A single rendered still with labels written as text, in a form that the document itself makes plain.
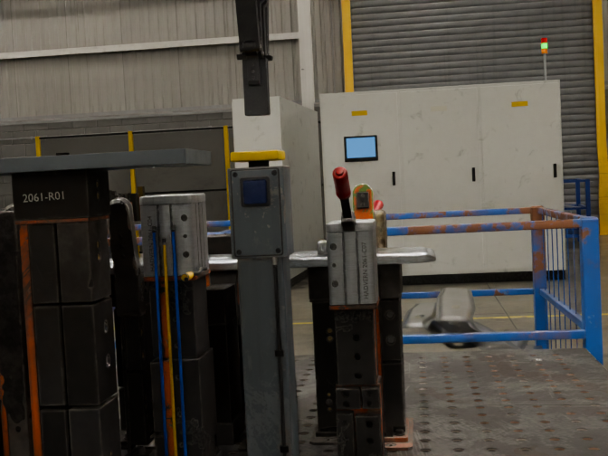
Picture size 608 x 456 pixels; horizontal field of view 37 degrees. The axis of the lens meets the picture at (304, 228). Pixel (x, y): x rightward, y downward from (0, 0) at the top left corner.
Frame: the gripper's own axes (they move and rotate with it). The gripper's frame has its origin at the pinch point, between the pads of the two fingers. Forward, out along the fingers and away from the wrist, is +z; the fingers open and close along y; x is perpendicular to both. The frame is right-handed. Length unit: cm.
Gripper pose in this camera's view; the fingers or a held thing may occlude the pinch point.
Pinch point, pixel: (256, 87)
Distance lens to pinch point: 113.3
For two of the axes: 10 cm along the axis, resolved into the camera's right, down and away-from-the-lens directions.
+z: 0.4, 10.0, 0.5
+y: 1.3, -0.6, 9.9
